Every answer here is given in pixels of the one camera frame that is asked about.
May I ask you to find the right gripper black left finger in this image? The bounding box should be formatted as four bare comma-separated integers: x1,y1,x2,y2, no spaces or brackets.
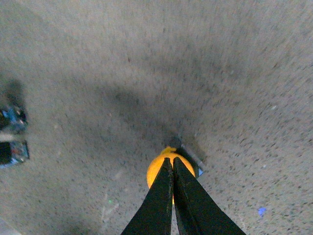
122,158,173,235

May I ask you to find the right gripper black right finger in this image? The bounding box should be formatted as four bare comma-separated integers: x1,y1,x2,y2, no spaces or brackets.
173,157,245,235

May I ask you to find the yellow push button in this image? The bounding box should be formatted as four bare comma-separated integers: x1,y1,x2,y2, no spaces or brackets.
147,147,196,204

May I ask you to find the blue circuit board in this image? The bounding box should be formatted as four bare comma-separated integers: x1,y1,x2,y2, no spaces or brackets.
0,106,30,169

